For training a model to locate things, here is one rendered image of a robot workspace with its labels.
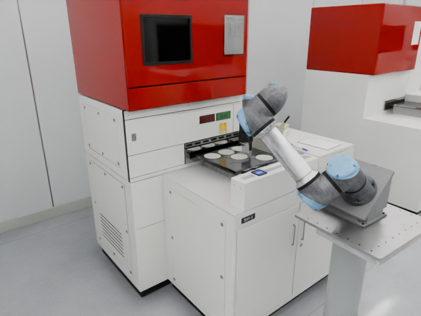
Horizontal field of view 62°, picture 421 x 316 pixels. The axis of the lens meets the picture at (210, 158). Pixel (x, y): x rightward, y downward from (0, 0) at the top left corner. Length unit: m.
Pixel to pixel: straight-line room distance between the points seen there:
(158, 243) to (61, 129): 1.55
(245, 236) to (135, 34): 1.09
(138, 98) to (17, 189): 1.85
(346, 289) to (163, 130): 1.23
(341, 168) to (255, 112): 0.41
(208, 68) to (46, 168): 1.89
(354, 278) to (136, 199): 1.18
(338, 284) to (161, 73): 1.35
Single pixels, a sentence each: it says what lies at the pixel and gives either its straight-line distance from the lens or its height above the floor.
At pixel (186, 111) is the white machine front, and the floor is 1.16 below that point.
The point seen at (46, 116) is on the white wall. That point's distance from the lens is 3.29.
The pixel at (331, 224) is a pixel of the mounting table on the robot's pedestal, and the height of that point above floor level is 0.82.
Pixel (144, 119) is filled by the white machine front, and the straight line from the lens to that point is 1.91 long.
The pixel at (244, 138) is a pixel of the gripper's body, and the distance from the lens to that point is 2.02.
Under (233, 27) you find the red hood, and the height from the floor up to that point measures 1.62.
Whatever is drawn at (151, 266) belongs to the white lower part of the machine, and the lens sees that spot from 2.30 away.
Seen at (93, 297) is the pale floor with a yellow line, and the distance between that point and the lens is 2.53.
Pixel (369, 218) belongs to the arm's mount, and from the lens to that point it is 1.66.
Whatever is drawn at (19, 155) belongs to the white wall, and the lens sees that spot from 3.31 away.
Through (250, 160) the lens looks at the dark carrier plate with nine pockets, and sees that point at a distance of 2.03.
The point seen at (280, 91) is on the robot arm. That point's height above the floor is 1.36.
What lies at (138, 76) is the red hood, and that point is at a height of 1.39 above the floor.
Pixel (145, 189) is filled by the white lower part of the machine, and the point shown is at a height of 0.76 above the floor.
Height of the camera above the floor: 1.60
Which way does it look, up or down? 20 degrees down
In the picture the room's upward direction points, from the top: straight up
